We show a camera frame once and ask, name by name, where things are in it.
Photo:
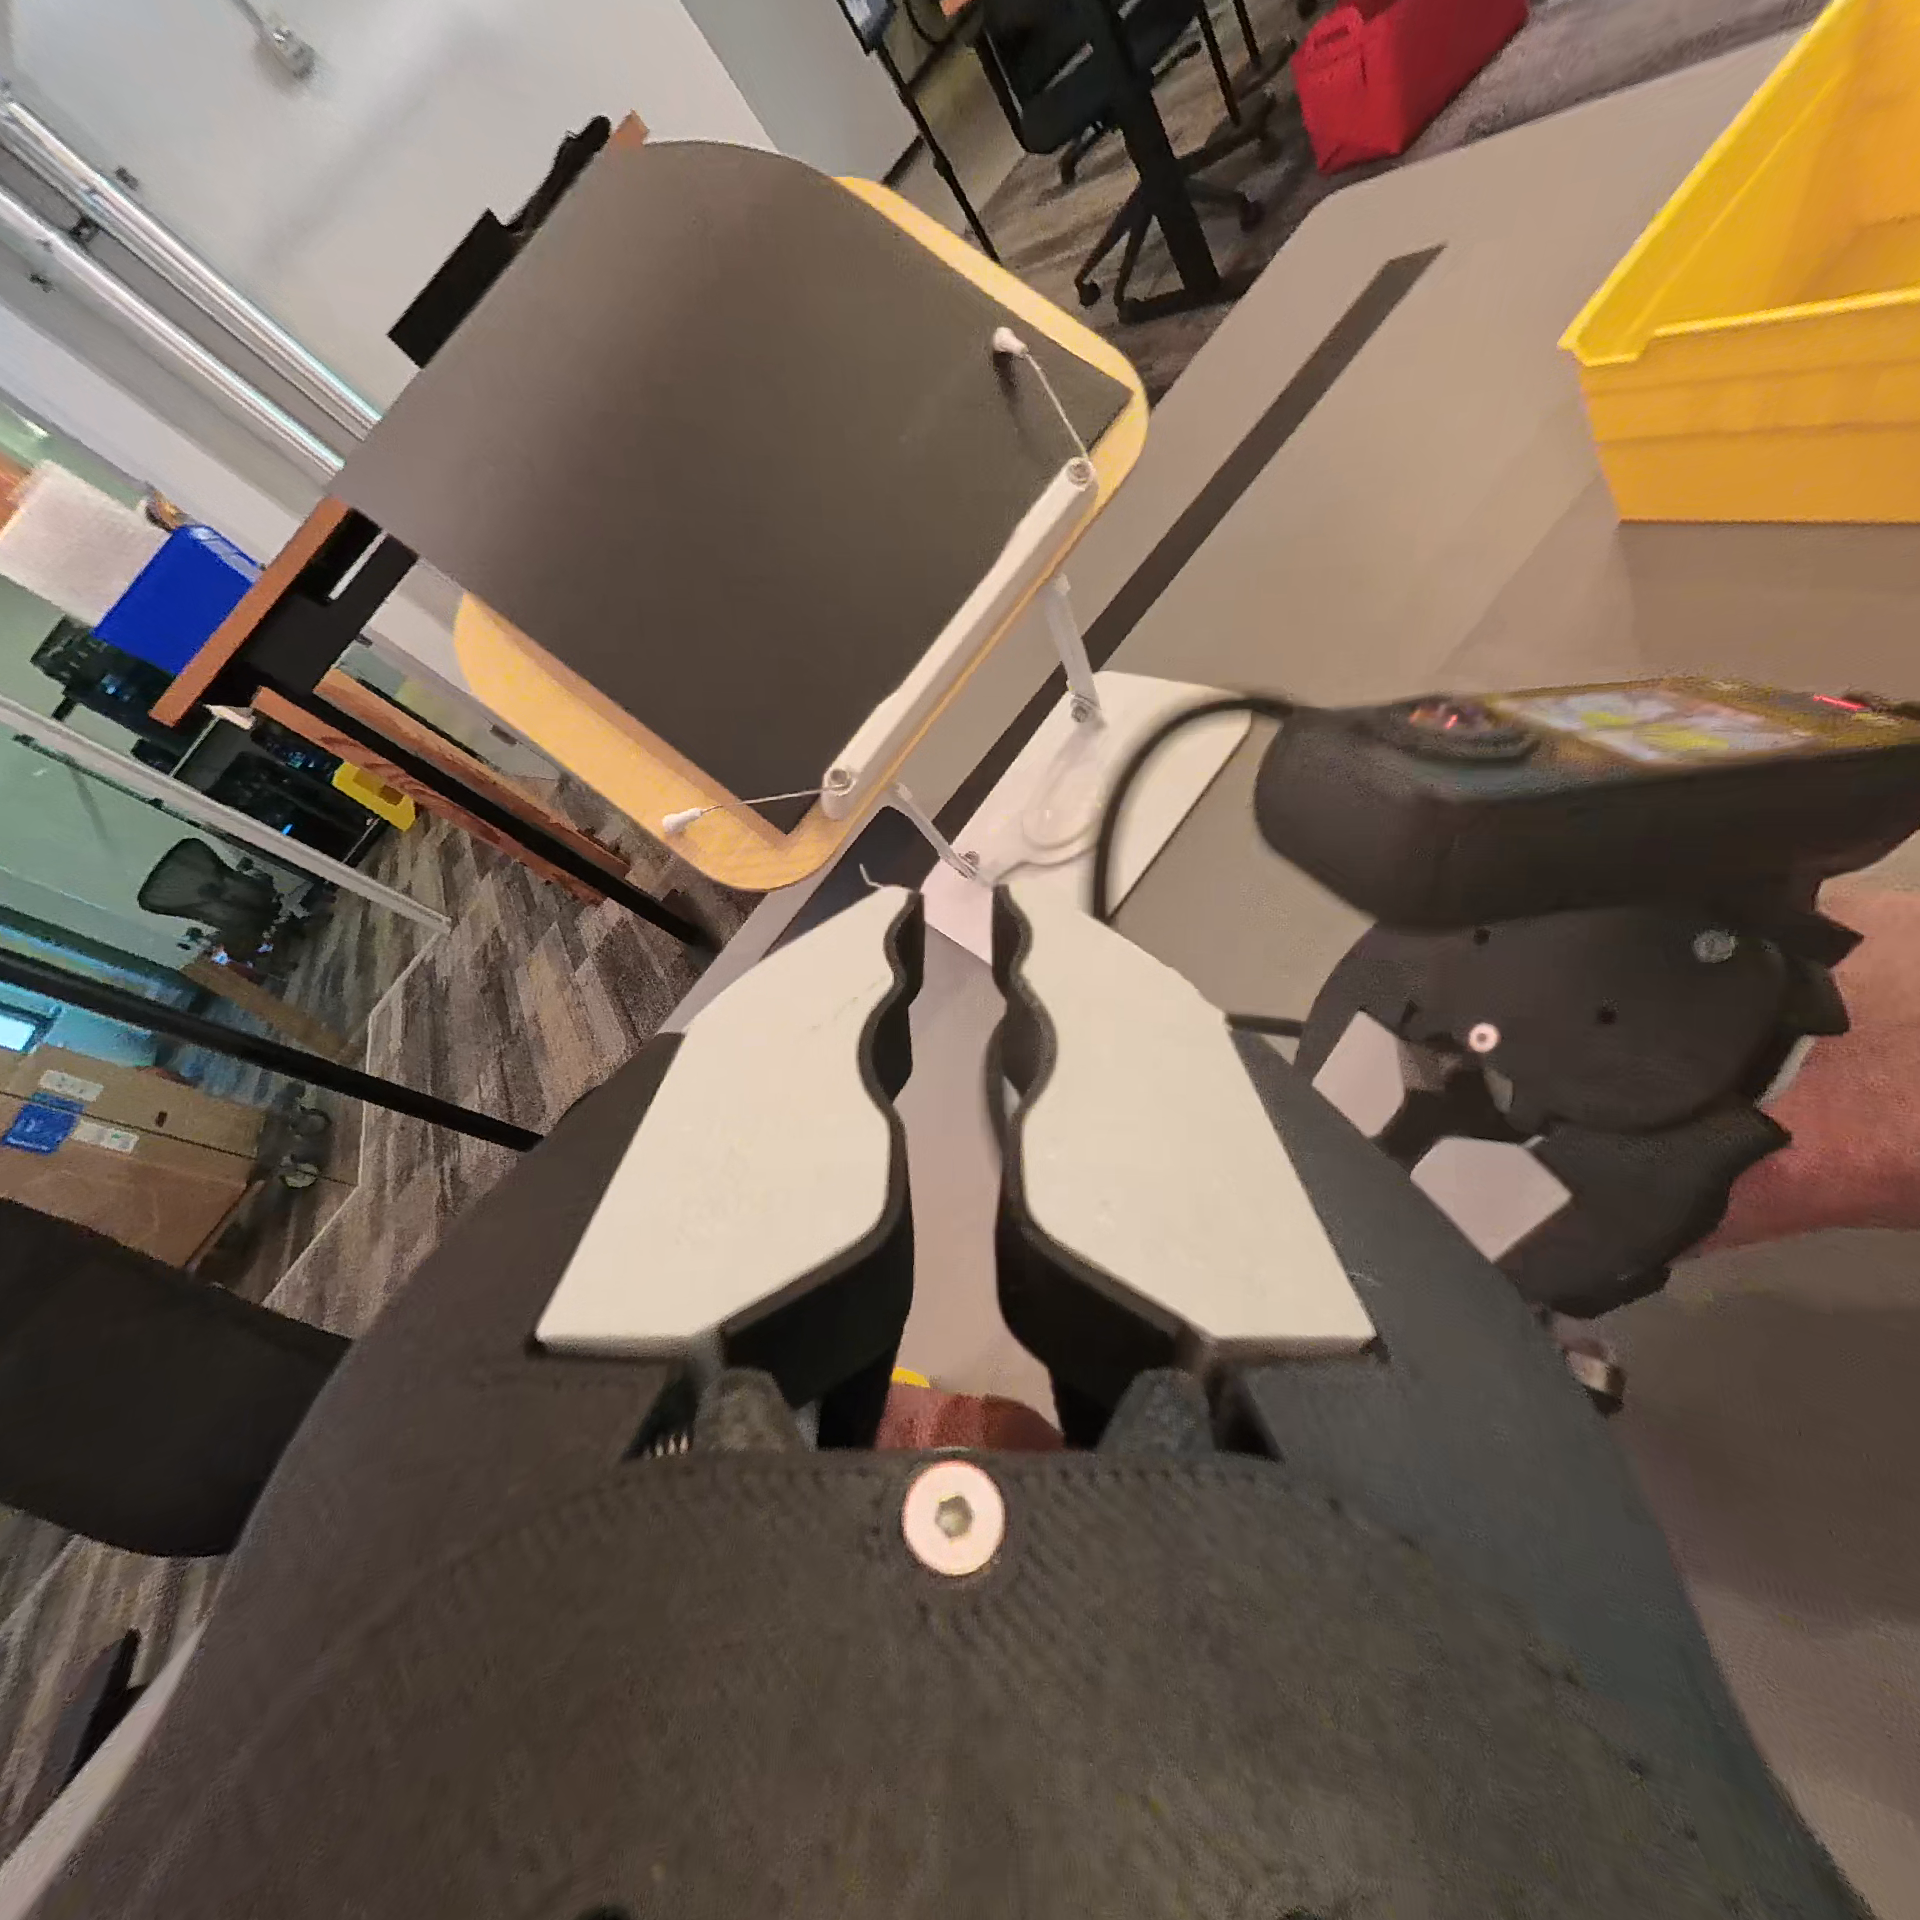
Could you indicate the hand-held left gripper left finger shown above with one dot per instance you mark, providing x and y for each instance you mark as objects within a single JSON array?
[{"x": 751, "y": 1171}]

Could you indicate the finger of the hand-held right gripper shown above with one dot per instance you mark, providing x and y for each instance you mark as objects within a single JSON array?
[{"x": 1493, "y": 1193}]

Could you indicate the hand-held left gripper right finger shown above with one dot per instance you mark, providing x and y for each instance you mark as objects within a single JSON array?
[{"x": 1172, "y": 1171}]

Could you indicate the yellow plastic bin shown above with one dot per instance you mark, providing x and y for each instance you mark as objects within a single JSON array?
[{"x": 1771, "y": 406}]

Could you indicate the person's right hand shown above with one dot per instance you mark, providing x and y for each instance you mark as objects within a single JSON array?
[{"x": 1875, "y": 1110}]

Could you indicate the small yellow bin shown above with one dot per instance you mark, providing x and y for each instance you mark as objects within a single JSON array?
[{"x": 376, "y": 797}]

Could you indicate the black mesh office chair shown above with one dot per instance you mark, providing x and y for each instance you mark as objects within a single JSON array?
[{"x": 212, "y": 886}]

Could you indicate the cardboard box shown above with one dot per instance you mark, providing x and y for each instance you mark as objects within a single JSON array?
[{"x": 136, "y": 1184}]

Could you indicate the white tablet stand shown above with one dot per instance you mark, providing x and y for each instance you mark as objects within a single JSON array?
[{"x": 720, "y": 451}]

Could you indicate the wood-edged table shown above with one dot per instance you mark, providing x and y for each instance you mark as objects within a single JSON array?
[{"x": 285, "y": 586}]

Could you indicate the red bin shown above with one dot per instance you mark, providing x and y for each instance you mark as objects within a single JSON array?
[{"x": 1396, "y": 77}]

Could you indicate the blue storage bin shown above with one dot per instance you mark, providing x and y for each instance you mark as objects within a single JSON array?
[{"x": 181, "y": 599}]

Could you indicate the black rolling chair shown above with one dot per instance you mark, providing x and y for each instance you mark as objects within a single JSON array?
[{"x": 1051, "y": 77}]

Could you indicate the white foam block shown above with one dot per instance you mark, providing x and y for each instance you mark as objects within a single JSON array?
[{"x": 61, "y": 541}]

